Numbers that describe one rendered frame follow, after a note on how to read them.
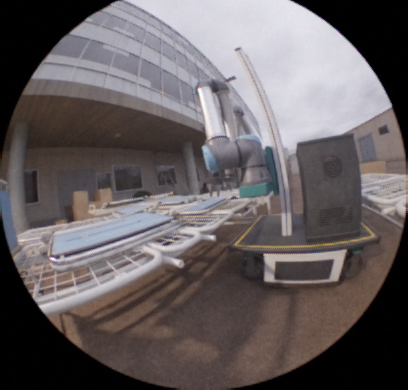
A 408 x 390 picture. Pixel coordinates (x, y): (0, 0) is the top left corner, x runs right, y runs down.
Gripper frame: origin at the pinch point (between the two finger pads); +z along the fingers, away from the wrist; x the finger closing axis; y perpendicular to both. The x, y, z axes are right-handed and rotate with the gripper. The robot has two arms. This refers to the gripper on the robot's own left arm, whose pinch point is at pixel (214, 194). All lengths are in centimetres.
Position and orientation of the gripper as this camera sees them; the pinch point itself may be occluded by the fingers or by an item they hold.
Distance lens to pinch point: 114.4
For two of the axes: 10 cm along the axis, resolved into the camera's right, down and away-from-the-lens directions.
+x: -9.0, -0.5, 4.4
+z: -0.1, 10.0, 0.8
